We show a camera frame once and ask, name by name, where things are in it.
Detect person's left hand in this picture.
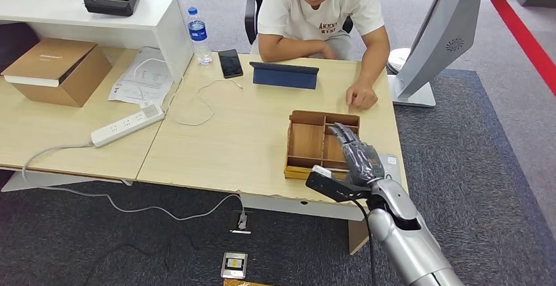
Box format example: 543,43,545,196
345,82,379,111

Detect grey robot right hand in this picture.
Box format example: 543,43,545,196
328,121,387,188

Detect wooden compartment tray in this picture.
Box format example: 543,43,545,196
283,110,361,181

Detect grey card reader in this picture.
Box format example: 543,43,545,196
375,152,403,187

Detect person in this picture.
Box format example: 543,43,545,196
249,0,391,110

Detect white round device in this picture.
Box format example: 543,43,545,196
386,48,411,75

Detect blue tablet case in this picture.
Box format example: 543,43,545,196
249,61,320,91

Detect white kiosk base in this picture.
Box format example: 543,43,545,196
387,74,437,109

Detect wooden desk leg panel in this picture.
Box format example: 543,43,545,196
347,218,371,256

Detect white desk apron panel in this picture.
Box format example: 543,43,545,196
240,194,370,223

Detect black office chair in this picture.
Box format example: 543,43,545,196
244,0,355,46

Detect black smartphone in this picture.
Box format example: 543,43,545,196
218,49,245,79

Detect grey kiosk screen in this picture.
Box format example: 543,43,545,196
393,0,520,100

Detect clear plastic water bottle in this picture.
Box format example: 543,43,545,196
186,7,214,66

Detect floor plug outlet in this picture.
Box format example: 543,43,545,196
229,211,253,235

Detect silver floor socket box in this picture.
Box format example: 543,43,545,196
220,251,248,281

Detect yellow floor marker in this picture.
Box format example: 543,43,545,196
222,279,272,286

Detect white shelf unit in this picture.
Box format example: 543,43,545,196
0,0,194,85

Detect printed paper sheets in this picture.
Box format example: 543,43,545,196
108,47,174,109

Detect white power strip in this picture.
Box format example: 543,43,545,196
90,103,166,149

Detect brown cardboard box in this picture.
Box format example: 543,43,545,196
0,37,113,108

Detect white desk support panel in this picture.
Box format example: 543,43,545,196
0,171,133,194

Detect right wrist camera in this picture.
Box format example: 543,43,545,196
305,165,374,203

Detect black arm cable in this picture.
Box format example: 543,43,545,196
351,199,379,286

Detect white charging cable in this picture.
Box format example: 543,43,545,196
176,78,244,127

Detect thin white cable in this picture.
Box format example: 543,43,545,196
132,57,184,112

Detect black floor cable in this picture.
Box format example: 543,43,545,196
82,231,227,286

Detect grey power strip cord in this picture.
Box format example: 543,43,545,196
20,142,248,233

